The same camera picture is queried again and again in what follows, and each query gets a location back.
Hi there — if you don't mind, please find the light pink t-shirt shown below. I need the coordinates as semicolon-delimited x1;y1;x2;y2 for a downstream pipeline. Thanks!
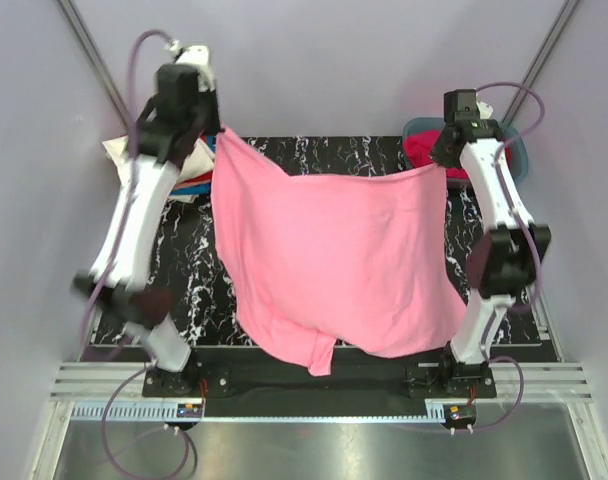
211;130;465;376

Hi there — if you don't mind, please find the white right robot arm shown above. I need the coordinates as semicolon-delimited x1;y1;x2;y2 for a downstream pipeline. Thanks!
430;89;551;397

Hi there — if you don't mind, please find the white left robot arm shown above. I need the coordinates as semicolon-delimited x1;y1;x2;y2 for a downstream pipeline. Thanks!
73;45;220;396

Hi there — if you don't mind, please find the red folded t-shirt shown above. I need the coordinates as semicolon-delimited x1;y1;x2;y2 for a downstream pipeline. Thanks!
180;136;215;183

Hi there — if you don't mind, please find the white folded t-shirt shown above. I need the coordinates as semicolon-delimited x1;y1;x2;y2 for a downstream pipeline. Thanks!
102;136;215;203

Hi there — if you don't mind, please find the magenta crumpled t-shirt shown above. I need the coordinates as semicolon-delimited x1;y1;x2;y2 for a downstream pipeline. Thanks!
402;130;469;183

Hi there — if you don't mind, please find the dark red crumpled t-shirt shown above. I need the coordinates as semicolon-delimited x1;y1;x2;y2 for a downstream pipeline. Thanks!
503;129;519;178

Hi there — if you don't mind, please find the salmon folded t-shirt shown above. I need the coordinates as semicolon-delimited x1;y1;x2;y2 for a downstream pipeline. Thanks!
172;183;194;193

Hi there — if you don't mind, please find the grey-blue plastic basket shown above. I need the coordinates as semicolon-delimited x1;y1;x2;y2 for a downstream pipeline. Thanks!
402;117;528;189

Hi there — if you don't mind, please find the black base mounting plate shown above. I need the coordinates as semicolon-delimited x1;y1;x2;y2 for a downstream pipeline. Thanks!
142;346;497;413

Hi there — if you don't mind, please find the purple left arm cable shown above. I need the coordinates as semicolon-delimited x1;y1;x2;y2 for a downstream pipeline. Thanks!
76;29;198;479

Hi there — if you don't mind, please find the white slotted cable duct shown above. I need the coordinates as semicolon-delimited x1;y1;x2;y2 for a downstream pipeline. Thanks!
72;401;445;423

